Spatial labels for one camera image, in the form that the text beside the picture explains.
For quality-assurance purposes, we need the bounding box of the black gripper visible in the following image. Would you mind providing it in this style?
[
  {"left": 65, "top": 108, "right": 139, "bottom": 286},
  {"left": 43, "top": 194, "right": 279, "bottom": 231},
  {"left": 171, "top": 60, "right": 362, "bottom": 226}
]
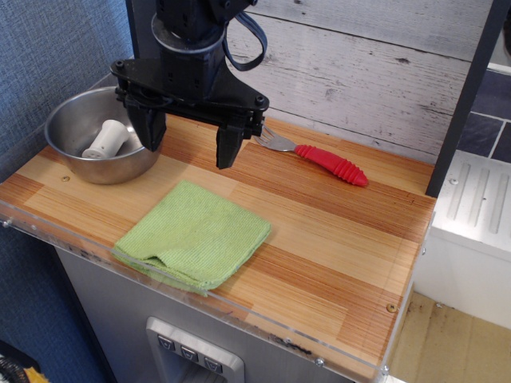
[{"left": 110, "top": 42, "right": 269, "bottom": 169}]

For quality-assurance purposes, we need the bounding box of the red handled metal fork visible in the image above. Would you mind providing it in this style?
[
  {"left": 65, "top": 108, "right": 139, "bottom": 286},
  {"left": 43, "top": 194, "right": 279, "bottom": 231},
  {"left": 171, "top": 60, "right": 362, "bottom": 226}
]
[{"left": 255, "top": 126, "right": 369, "bottom": 187}]

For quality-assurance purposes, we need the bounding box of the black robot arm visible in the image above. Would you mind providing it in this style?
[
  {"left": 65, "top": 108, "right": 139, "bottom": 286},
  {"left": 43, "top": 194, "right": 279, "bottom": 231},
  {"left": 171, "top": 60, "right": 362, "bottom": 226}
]
[{"left": 111, "top": 1, "right": 269, "bottom": 169}]

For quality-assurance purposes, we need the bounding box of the green microfiber cloth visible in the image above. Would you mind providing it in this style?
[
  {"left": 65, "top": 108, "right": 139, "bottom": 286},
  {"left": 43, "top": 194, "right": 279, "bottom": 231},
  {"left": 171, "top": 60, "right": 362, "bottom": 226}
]
[{"left": 113, "top": 180, "right": 271, "bottom": 295}]

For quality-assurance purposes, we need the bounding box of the white salt shaker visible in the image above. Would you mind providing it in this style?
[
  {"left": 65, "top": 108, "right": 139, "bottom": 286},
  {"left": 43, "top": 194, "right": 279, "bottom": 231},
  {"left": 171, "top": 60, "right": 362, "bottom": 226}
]
[{"left": 82, "top": 120, "right": 129, "bottom": 159}]

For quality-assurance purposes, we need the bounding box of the stainless steel bowl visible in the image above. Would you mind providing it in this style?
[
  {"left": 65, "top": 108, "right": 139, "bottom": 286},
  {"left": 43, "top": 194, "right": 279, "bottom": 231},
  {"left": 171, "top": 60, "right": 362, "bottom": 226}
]
[{"left": 45, "top": 86, "right": 160, "bottom": 184}]

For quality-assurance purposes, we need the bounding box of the silver toy dishwasher cabinet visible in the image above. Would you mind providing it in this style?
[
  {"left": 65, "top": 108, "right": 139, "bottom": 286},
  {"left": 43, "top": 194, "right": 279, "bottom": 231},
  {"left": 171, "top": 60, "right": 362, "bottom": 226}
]
[{"left": 57, "top": 249, "right": 382, "bottom": 382}]

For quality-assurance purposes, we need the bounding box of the dishwasher button panel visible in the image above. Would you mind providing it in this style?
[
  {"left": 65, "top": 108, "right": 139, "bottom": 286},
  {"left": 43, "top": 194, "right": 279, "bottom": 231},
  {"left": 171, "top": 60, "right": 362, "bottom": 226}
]
[{"left": 146, "top": 317, "right": 245, "bottom": 382}]

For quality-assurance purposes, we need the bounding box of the yellow black object at corner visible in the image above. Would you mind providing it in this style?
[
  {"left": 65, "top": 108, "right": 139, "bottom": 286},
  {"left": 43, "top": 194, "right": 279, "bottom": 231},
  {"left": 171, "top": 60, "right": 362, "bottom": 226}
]
[{"left": 1, "top": 355, "right": 50, "bottom": 383}]

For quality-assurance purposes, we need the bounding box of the white toy sink drainboard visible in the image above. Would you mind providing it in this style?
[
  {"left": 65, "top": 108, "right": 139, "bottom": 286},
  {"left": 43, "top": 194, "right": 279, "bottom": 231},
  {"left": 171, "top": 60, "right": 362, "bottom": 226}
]
[{"left": 414, "top": 151, "right": 510, "bottom": 328}]

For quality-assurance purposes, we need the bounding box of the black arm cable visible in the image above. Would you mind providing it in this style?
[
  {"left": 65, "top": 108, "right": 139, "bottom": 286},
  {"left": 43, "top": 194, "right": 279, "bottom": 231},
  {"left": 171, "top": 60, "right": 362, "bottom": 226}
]
[{"left": 223, "top": 10, "right": 268, "bottom": 73}]

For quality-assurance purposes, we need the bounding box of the dark left frame post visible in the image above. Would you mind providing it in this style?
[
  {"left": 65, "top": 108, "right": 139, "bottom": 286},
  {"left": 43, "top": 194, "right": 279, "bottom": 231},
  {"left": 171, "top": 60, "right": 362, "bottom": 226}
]
[{"left": 125, "top": 0, "right": 160, "bottom": 59}]

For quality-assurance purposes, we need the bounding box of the dark frame post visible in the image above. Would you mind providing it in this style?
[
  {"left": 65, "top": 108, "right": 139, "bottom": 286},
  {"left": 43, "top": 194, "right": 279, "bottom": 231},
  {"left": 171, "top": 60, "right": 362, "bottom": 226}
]
[
  {"left": 426, "top": 0, "right": 510, "bottom": 197},
  {"left": 125, "top": 0, "right": 160, "bottom": 59}
]

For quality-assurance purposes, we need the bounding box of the dark right frame post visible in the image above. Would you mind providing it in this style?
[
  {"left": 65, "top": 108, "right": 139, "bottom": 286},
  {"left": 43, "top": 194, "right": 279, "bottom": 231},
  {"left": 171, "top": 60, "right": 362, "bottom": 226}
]
[{"left": 426, "top": 0, "right": 510, "bottom": 197}]

